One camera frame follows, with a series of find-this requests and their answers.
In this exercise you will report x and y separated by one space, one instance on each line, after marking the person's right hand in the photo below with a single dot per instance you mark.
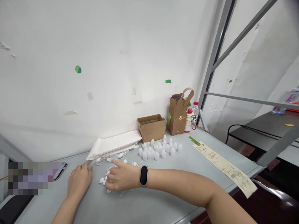
125 177

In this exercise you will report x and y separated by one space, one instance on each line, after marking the stack of white paper bags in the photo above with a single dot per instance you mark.
116 144

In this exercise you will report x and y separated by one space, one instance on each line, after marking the person's left fingers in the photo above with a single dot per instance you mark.
85 166

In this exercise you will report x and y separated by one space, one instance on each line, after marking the clear bottle with pink label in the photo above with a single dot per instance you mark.
288 99

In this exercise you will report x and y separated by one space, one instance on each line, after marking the green round wall sticker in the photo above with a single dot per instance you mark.
78 69

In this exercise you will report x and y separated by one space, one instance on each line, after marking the pile of white plastic caps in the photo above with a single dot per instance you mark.
104 179

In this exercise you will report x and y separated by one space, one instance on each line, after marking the black table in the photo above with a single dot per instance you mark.
261 127

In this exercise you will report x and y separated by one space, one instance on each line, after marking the flat black object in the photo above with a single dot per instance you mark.
12 208

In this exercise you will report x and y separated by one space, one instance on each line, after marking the small clear plastic bag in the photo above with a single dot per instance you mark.
94 162

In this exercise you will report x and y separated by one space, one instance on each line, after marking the grey metal shelf frame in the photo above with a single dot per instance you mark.
217 58

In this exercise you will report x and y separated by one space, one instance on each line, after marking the group of small white bottles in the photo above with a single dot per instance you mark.
161 149

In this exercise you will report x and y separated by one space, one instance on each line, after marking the brown paper carrier bag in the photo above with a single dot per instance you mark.
178 116

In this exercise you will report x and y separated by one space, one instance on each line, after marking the white and red drink bottle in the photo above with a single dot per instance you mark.
188 122

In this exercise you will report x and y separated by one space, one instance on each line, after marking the small open cardboard box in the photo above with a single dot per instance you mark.
151 129

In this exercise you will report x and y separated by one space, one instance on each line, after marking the small green wall sticker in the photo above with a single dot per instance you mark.
168 81

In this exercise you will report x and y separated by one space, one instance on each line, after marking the smartphone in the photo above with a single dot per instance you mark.
60 172

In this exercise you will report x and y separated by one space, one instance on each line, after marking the clear water bottle red cap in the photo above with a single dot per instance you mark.
196 112

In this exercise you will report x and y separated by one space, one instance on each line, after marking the green paper strips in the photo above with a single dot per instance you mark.
192 139

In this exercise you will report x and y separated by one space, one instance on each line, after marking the small yellow object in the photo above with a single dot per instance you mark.
289 125

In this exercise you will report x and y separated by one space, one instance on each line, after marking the person's left hand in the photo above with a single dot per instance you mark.
78 180

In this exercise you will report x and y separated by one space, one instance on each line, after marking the long white paper receipt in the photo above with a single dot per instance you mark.
222 166

